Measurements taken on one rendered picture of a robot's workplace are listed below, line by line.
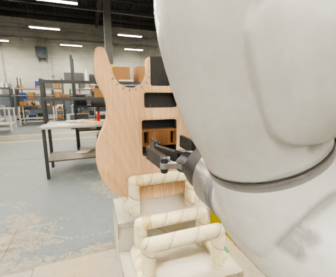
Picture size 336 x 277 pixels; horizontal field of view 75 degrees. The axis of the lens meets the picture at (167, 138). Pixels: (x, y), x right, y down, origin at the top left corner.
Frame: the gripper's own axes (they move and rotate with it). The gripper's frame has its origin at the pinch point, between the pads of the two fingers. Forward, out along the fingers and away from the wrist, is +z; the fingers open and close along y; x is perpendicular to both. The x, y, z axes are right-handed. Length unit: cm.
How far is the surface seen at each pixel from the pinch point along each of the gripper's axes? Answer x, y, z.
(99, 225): -132, -16, 183
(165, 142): -2.0, 2.3, 10.3
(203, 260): -29.1, 6.7, -5.5
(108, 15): 299, 71, 888
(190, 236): -18.6, 1.5, -8.7
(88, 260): -38.3, -20.8, 15.6
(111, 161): -6.2, -12.7, 10.6
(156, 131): 1.3, -0.4, 10.3
